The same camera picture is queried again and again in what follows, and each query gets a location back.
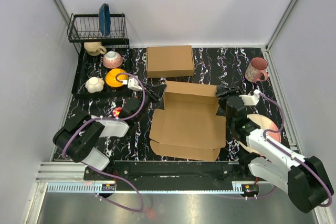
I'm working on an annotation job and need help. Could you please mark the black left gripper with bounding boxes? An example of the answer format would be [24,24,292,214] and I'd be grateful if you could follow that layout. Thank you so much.
[135,84,167,122]

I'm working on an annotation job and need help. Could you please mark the brown cardboard box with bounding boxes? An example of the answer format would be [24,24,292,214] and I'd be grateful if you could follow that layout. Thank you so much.
[149,81,226,162]
[146,45,194,78]

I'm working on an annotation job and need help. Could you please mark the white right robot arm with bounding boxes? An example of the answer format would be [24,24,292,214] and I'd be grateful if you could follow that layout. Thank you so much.
[216,86,334,213]

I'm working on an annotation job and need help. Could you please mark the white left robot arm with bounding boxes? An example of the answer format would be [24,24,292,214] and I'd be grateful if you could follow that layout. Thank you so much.
[53,84,167,180]

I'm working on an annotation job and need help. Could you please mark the closed brown cardboard box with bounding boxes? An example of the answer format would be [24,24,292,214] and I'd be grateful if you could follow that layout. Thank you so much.
[146,45,194,78]

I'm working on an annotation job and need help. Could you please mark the pink sunflower plush toy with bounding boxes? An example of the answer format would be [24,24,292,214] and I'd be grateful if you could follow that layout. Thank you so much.
[112,107,122,118]

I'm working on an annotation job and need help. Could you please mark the pink patterned mug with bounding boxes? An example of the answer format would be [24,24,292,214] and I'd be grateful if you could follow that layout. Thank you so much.
[244,57,268,83]

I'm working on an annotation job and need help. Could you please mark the orange yellow ribbed bowl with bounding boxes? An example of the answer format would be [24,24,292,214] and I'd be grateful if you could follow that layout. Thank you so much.
[106,68,128,88]

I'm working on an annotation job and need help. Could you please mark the cream pink floral plate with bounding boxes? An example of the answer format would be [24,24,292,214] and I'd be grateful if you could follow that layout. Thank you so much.
[239,114,281,156]

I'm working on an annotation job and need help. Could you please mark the pink patterned bowl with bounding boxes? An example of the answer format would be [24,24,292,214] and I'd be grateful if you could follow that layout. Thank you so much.
[103,51,123,69]

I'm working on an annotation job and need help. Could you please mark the white flower-shaped cup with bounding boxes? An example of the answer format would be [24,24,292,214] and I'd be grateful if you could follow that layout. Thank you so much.
[85,77,104,93]

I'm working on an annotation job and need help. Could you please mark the cream ceramic mug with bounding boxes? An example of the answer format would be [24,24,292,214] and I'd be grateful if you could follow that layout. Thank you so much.
[83,42,107,56]

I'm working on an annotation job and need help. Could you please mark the blue plate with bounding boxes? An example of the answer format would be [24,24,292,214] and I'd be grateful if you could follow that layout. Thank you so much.
[98,3,111,37]

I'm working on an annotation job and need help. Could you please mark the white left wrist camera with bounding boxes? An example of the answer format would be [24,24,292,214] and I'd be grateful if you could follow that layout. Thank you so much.
[122,77,143,91]

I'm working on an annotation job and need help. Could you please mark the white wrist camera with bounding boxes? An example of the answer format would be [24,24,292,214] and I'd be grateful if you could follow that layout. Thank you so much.
[122,77,143,91]
[239,89,261,106]

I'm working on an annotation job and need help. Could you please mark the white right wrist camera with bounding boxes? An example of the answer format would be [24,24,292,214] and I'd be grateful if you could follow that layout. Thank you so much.
[239,89,261,106]

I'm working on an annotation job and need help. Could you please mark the black wire dish rack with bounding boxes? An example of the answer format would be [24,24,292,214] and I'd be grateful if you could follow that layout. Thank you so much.
[67,13,132,99]

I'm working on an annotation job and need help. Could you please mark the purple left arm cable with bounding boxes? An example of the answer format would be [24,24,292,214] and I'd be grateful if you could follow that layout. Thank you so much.
[61,72,146,212]

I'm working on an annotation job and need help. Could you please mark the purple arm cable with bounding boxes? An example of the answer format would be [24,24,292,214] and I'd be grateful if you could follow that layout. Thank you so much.
[215,94,333,207]
[61,72,146,212]

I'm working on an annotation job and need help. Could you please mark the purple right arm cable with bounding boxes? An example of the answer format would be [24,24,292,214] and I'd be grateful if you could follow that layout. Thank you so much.
[215,94,333,207]

